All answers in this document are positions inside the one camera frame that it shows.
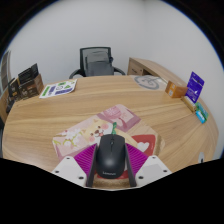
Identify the wooden shelf unit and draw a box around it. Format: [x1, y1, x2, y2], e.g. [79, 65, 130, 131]
[0, 49, 12, 101]

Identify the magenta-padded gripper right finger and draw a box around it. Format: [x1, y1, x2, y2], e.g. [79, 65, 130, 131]
[124, 142, 173, 188]

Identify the small teal box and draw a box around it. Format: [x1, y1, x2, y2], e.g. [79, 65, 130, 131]
[194, 102, 210, 125]

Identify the white sheet with grey print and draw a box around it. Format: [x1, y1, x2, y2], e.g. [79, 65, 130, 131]
[134, 74, 169, 91]

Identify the wide brown cardboard box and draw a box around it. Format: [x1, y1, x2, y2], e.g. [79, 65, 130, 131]
[18, 73, 45, 101]

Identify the grey bag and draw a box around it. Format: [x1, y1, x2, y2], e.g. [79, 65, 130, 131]
[83, 50, 115, 78]

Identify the small white object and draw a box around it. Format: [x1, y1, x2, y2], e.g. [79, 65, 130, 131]
[197, 151, 206, 164]

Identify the white printed paper sheet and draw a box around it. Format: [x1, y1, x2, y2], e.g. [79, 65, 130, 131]
[38, 78, 78, 100]

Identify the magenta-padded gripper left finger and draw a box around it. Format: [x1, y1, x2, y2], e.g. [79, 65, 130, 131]
[51, 143, 100, 188]

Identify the black mesh office chair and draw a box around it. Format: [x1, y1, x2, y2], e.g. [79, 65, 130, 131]
[68, 46, 127, 80]

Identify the black computer mouse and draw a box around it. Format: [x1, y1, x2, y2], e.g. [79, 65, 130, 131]
[95, 133, 127, 179]

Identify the purple card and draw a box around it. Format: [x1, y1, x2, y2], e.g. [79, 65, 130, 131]
[185, 71, 206, 104]

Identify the small orange box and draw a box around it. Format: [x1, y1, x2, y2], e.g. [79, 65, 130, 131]
[164, 80, 189, 99]

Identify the black cardboard box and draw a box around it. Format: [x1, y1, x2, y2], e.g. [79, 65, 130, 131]
[17, 63, 40, 86]

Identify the cartoon printed mouse pad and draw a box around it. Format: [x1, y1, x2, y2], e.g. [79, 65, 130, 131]
[51, 103, 166, 190]

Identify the small brown cardboard box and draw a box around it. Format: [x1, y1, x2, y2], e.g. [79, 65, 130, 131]
[6, 77, 22, 114]

